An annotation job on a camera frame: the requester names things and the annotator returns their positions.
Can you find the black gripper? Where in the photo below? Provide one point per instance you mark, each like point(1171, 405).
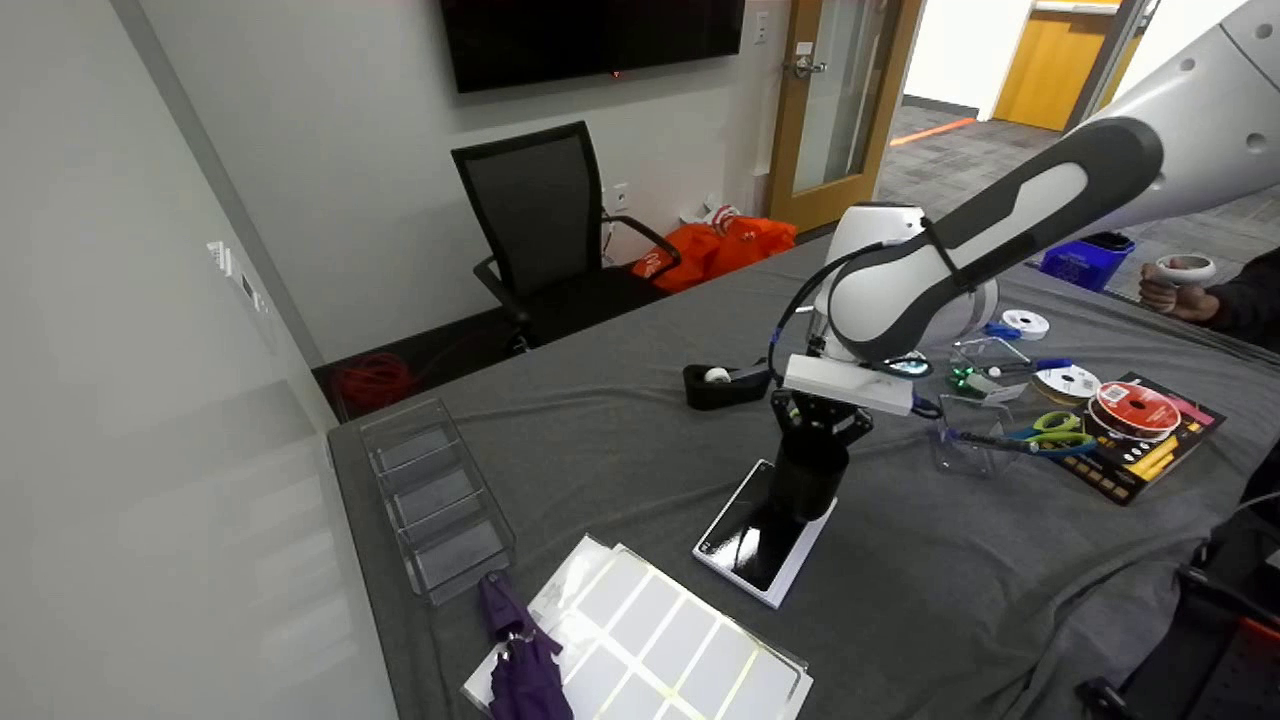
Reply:
point(821, 430)

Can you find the white tape roll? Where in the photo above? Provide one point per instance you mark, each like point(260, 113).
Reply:
point(1186, 269)

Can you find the black sleeved forearm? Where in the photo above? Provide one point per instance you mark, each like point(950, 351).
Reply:
point(1244, 301)

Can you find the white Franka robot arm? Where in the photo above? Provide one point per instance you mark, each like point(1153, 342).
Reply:
point(1014, 214)

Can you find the clear cup with markers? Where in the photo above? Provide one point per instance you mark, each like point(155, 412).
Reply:
point(974, 377)

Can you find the red object on floor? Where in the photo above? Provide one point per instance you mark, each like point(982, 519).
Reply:
point(375, 381)

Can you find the person hand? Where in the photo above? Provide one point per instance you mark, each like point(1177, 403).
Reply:
point(1183, 296)

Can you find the teal tape roll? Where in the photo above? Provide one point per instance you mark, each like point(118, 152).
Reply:
point(909, 360)

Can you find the grey tablecloth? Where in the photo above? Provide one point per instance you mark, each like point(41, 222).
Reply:
point(603, 454)

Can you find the orange bag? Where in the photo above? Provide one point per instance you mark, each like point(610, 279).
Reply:
point(715, 247)

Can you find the white ribbon spool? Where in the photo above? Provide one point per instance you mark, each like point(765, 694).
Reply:
point(1066, 381)
point(1027, 322)

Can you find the orange ribbon spool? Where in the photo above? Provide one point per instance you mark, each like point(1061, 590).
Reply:
point(1132, 408)

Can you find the black colourful book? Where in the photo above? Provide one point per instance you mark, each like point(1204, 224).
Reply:
point(1147, 460)

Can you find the blue bin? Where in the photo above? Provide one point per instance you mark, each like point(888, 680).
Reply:
point(1085, 257)

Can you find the purple cloth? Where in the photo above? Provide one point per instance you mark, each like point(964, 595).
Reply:
point(520, 660)

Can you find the black office chair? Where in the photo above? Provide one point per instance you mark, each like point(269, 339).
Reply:
point(546, 224)

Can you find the wooden framed glass door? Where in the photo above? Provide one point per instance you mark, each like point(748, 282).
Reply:
point(843, 95)

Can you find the clear plastic organizer tray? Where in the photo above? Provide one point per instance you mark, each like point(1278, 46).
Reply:
point(432, 500)

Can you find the yellow wooden door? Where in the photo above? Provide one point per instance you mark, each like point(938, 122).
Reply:
point(1061, 60)

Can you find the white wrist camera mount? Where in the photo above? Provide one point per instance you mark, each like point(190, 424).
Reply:
point(855, 381)

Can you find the black tablet with white frame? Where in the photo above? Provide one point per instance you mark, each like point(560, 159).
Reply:
point(747, 540)

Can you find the white wall outlet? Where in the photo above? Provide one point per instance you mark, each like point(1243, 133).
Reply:
point(623, 193)

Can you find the black wall television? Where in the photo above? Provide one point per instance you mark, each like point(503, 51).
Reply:
point(585, 34)

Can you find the white wall thermostat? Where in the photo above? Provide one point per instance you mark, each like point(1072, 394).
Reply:
point(234, 272)

